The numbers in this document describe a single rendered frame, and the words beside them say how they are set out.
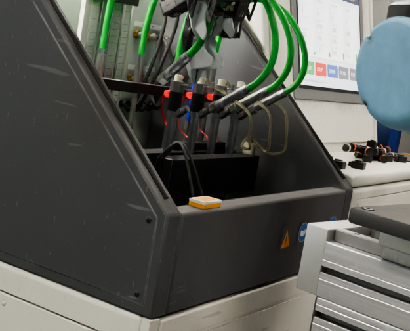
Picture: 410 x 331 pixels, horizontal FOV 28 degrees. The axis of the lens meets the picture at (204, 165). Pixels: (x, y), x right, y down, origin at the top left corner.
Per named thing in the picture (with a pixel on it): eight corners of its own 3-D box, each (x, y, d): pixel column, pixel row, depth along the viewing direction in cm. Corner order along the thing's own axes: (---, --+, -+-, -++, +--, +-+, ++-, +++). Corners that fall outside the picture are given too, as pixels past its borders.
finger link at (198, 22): (189, 58, 137) (206, 18, 130) (180, 31, 140) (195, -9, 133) (206, 58, 138) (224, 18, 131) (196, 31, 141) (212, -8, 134)
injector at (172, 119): (172, 191, 159) (189, 83, 156) (151, 185, 162) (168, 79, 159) (180, 190, 162) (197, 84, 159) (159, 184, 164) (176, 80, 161)
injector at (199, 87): (194, 188, 166) (211, 85, 163) (174, 183, 169) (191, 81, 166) (202, 188, 168) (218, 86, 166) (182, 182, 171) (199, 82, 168)
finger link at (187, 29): (185, 57, 153) (193, 9, 152) (179, 56, 154) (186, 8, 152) (199, 59, 157) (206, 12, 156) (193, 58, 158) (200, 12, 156)
